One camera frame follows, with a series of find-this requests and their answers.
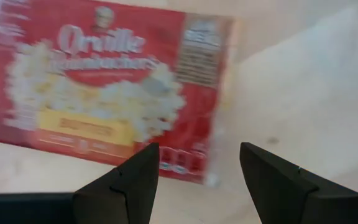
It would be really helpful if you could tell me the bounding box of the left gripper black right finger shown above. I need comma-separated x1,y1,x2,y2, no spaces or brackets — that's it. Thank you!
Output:
240,142,358,224

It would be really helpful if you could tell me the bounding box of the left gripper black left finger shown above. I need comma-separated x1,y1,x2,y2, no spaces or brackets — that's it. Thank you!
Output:
0,142,160,224

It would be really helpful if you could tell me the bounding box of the red popcorn packet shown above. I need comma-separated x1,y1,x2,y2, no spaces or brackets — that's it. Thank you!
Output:
0,0,239,186

